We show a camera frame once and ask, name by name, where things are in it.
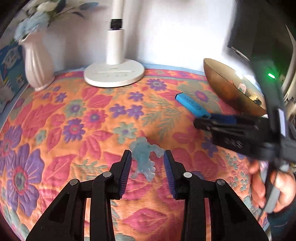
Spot person's right hand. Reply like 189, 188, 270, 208
249, 160, 296, 212

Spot black monitor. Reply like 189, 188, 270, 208
228, 0, 257, 63

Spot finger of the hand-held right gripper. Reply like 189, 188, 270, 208
209, 113, 263, 126
194, 118, 262, 135

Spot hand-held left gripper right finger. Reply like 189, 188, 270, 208
163, 150, 269, 241

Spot stack of books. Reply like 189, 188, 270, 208
0, 39, 29, 114

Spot person's right forearm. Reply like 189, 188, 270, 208
268, 204, 296, 237

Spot light blue translucent monster toy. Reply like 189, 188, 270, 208
129, 137, 165, 181

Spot white desk lamp base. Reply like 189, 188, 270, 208
84, 0, 145, 88

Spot blue rectangular box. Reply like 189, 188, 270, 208
175, 92, 211, 118

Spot gold ribbed bowl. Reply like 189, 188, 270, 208
203, 58, 270, 116

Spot blue and white artificial flowers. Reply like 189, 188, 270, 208
14, 0, 100, 40

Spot floral woven blanket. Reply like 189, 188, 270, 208
0, 64, 278, 241

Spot pale pink fluted vase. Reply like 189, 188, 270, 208
18, 30, 55, 91

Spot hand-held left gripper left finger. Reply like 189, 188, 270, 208
25, 149, 133, 241

